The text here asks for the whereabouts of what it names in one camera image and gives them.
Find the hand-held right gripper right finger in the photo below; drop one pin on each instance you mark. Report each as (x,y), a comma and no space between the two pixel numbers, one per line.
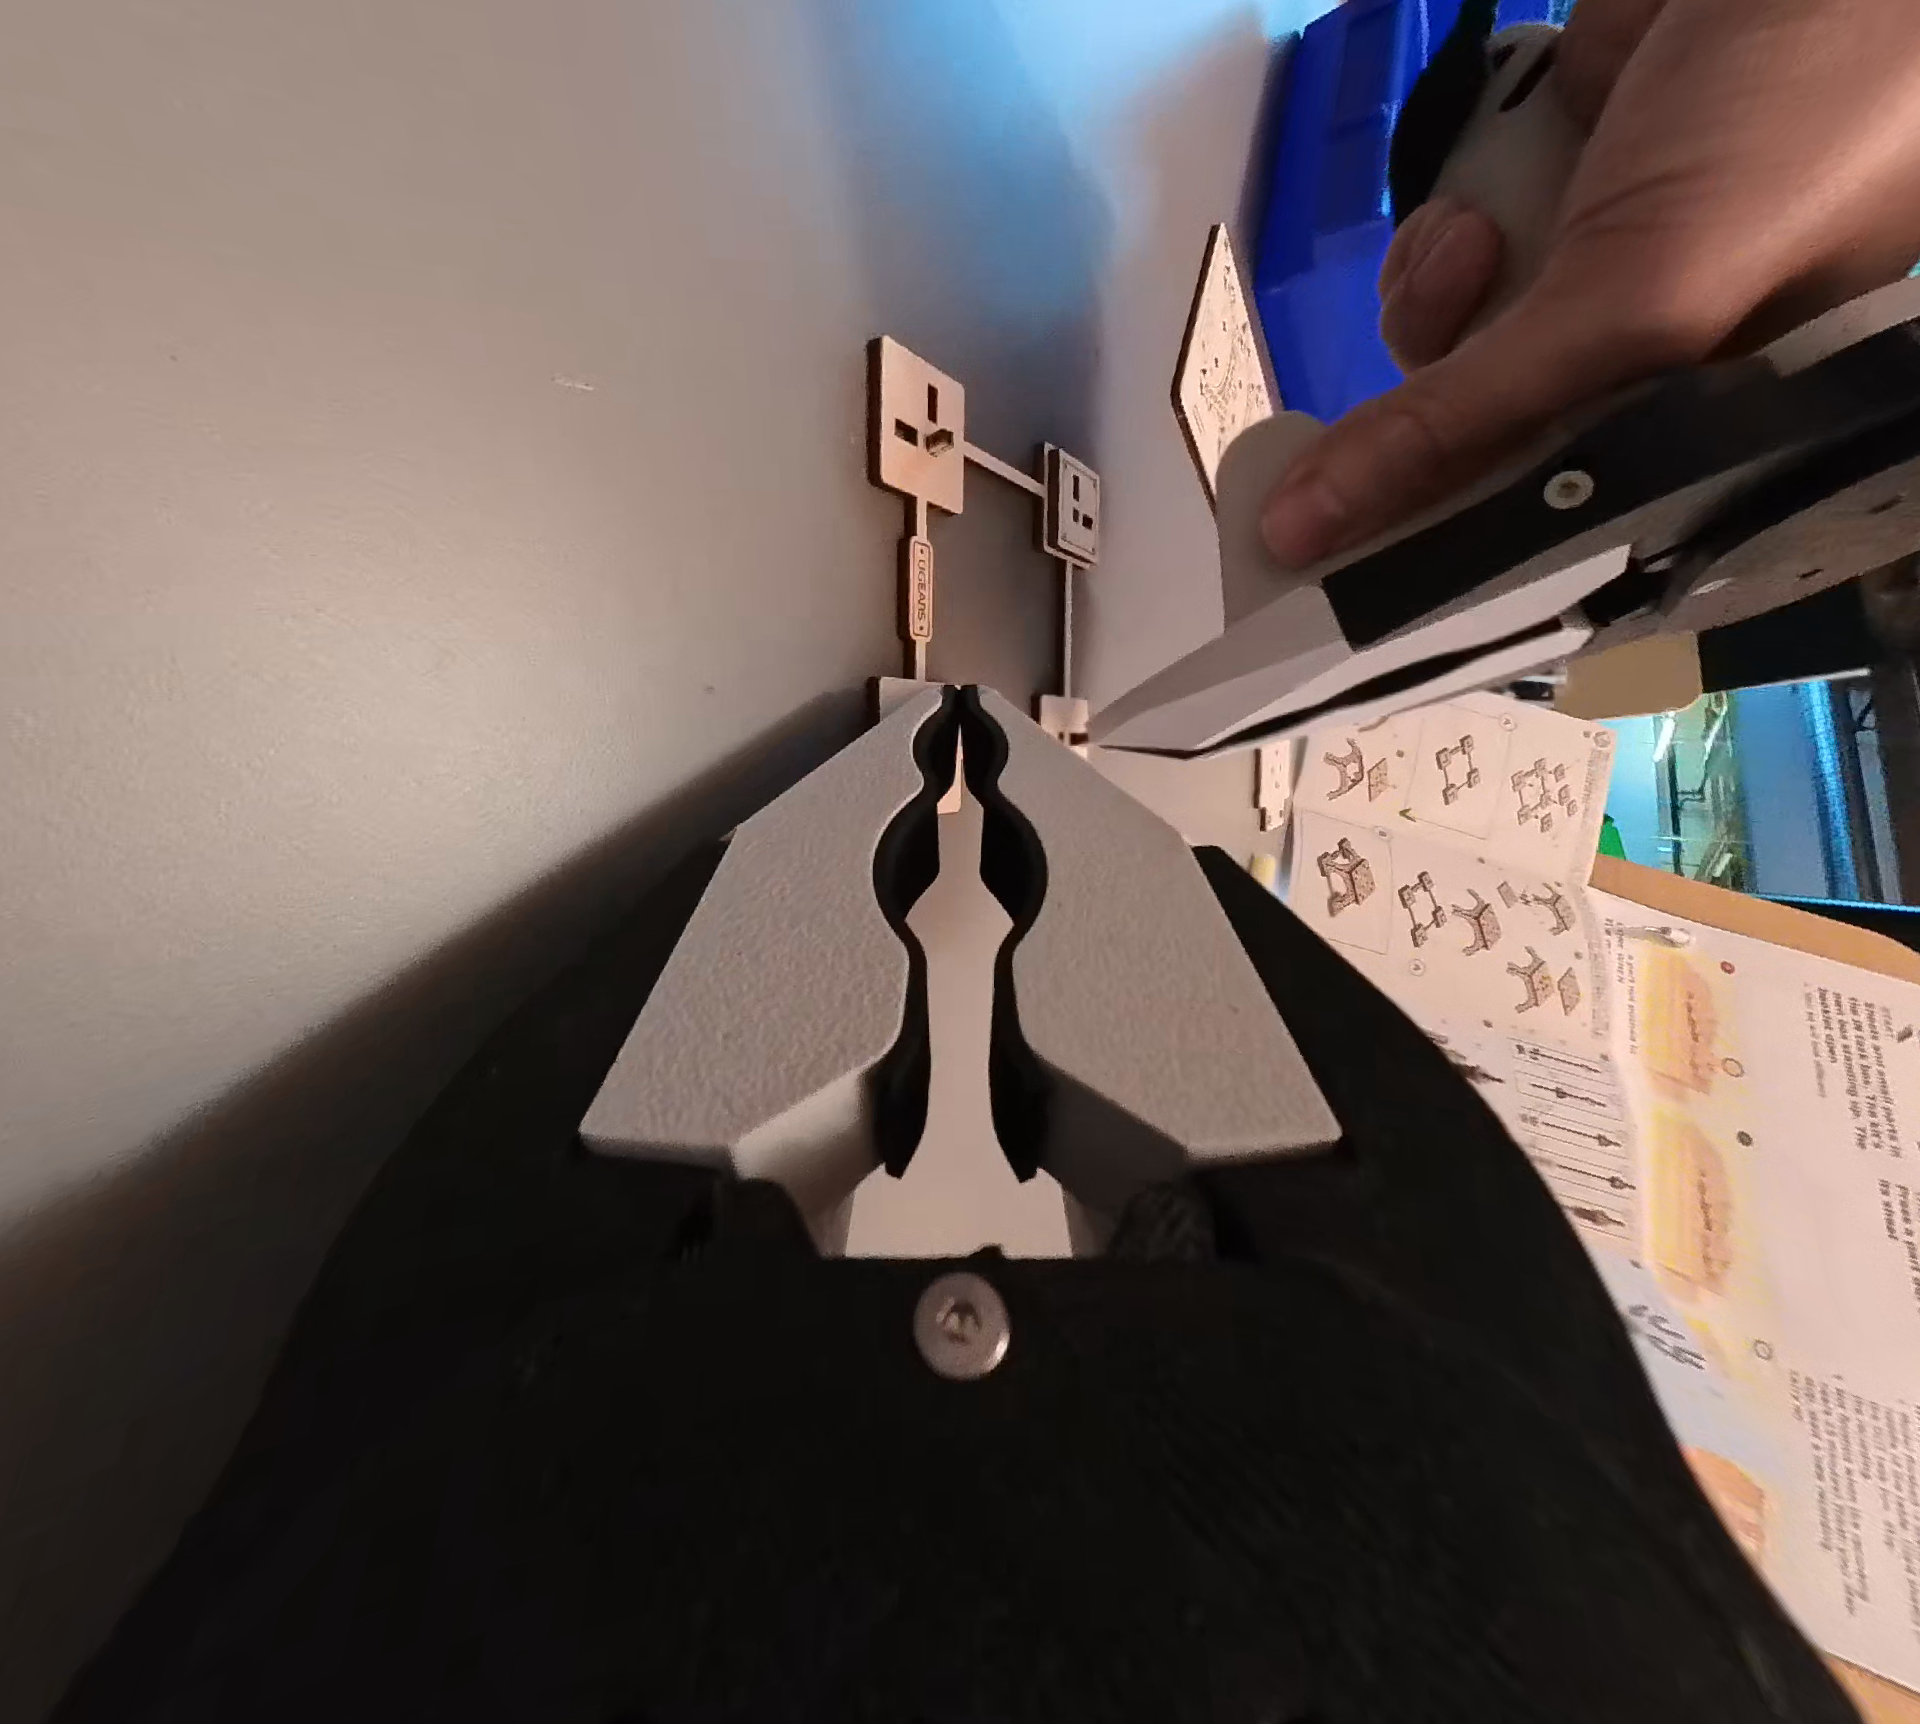
(1170,1005)

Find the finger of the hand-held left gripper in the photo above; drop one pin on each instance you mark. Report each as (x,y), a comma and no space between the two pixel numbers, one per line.
(1244,675)
(1425,696)

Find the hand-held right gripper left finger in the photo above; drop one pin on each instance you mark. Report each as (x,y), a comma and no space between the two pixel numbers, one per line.
(751,1005)

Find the small engraved wooden square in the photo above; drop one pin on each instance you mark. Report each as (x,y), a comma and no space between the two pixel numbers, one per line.
(1054,473)

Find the wooden frame with four squares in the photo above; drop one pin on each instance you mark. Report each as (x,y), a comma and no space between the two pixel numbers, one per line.
(900,479)

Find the person's left hand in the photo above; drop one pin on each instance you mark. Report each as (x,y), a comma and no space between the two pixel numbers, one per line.
(1724,105)

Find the laser-cut wooden puzzle sheet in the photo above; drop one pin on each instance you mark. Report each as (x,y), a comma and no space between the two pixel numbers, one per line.
(1244,388)

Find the tan board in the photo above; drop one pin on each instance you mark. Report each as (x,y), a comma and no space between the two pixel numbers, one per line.
(1724,914)

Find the blue plastic bin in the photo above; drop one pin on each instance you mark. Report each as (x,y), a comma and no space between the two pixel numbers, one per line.
(1320,178)

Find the colour printed instruction sheet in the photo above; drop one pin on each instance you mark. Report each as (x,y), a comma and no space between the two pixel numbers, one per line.
(1800,1155)

